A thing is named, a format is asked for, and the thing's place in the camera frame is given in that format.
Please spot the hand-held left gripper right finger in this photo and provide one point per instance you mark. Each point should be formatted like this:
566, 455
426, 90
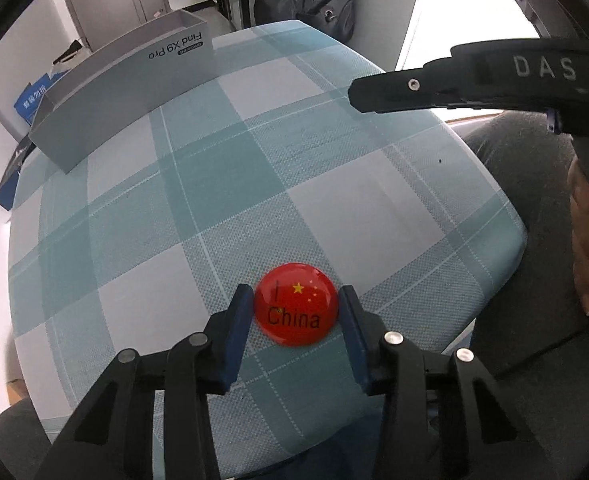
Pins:
354, 340

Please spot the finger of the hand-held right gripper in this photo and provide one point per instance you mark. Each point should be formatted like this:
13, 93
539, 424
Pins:
399, 90

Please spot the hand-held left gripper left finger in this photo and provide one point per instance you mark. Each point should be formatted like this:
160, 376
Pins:
239, 330

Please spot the large red round badge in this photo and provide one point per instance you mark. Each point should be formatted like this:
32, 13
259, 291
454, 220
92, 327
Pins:
294, 305

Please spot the grey cardboard box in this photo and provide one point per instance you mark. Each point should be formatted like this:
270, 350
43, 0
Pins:
124, 90

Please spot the person's right leg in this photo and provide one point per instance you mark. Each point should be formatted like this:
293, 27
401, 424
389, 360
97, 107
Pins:
524, 210

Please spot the person's leg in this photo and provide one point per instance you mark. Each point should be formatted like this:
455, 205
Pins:
19, 440
524, 210

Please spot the person's left leg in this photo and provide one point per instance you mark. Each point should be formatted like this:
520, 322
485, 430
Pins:
19, 440

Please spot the dark blue box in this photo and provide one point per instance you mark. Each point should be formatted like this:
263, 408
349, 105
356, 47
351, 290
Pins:
12, 175

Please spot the blue packet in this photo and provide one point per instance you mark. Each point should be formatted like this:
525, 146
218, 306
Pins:
32, 100

